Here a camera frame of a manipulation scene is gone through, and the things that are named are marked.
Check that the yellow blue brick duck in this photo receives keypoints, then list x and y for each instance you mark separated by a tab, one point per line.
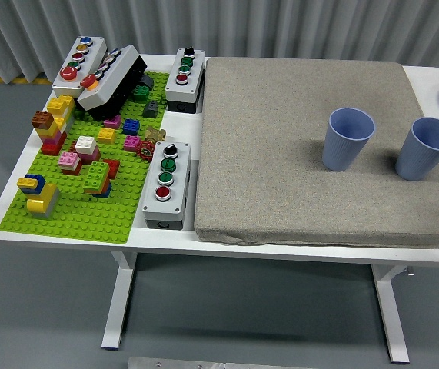
40	200

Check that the yellow white brick stack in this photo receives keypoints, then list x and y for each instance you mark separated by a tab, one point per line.
60	104

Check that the white-topped brick stack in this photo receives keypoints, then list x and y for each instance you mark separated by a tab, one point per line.
85	145

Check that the brass valve red handwheel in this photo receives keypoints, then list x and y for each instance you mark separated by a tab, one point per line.
145	151

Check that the blue ribbed plastic cup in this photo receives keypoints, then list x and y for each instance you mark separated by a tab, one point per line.
419	161
342	150

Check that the green brick baseplate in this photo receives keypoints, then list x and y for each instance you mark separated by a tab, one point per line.
84	223

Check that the grey-brown cushion mat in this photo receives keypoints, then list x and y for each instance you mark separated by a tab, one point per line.
280	165

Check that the tilted five-button control box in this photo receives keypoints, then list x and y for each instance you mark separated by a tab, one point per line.
119	75

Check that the blue brick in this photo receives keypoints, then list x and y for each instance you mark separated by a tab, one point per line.
131	127

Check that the grey sloped brick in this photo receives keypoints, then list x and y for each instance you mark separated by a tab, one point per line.
151	110

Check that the green-topped brick stack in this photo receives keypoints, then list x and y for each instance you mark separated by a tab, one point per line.
97	176

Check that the upright five-button control box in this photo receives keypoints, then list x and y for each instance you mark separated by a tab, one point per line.
90	61

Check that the pink-topped brick stack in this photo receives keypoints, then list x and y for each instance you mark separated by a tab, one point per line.
69	161

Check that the green brick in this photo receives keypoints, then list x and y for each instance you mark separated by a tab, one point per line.
141	93

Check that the white table leg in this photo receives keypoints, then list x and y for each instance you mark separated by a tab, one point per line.
116	307
393	319

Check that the brown-topped brick stack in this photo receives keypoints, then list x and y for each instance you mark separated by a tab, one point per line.
49	132

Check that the four-button control box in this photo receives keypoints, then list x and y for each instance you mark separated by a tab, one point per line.
178	92
163	209

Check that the magenta brick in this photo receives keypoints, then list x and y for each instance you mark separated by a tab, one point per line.
112	122
132	143

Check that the grey pleated curtain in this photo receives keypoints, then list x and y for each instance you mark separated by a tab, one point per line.
242	23

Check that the red brick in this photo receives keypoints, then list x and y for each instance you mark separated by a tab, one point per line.
114	169

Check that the dark grey arch piece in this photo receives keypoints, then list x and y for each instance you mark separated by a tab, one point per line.
147	80

